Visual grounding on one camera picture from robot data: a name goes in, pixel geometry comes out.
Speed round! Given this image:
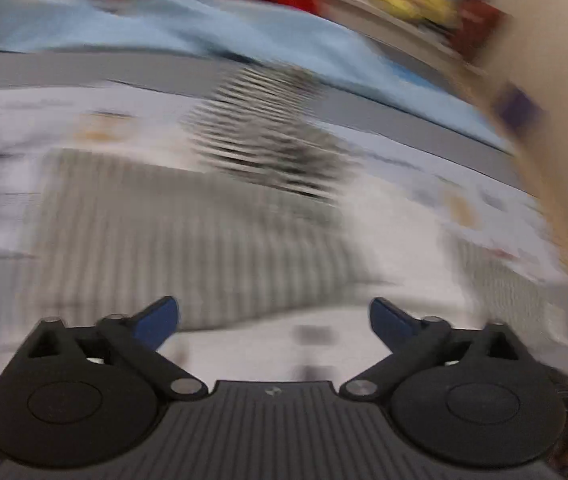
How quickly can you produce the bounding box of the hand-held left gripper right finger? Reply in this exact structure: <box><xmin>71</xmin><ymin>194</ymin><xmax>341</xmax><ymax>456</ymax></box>
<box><xmin>339</xmin><ymin>297</ymin><xmax>536</xmax><ymax>402</ymax></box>

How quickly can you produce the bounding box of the brown cardboard box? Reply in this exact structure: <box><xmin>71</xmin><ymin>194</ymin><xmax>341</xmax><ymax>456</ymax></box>
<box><xmin>456</xmin><ymin>0</ymin><xmax>568</xmax><ymax>396</ymax></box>

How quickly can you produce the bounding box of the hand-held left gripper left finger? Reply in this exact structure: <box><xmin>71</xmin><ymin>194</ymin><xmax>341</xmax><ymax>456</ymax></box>
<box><xmin>27</xmin><ymin>296</ymin><xmax>209</xmax><ymax>402</ymax></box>

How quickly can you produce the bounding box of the grey striped ribbed cloth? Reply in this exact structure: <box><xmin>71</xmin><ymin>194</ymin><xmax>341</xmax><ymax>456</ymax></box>
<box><xmin>16</xmin><ymin>152</ymin><xmax>390</xmax><ymax>333</ymax></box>

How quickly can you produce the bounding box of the black white striped cloth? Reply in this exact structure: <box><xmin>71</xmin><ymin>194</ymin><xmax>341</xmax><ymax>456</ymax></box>
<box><xmin>184</xmin><ymin>65</ymin><xmax>362</xmax><ymax>203</ymax></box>

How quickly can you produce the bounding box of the white printed mat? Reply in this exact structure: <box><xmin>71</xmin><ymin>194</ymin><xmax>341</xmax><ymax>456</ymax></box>
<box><xmin>0</xmin><ymin>80</ymin><xmax>568</xmax><ymax>361</ymax></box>

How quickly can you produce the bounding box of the light blue cloth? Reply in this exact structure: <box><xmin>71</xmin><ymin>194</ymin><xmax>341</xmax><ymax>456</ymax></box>
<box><xmin>0</xmin><ymin>0</ymin><xmax>512</xmax><ymax>153</ymax></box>

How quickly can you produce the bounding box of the dark red object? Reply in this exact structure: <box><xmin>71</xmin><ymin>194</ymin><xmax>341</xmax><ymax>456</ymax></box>
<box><xmin>451</xmin><ymin>0</ymin><xmax>502</xmax><ymax>61</ymax></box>

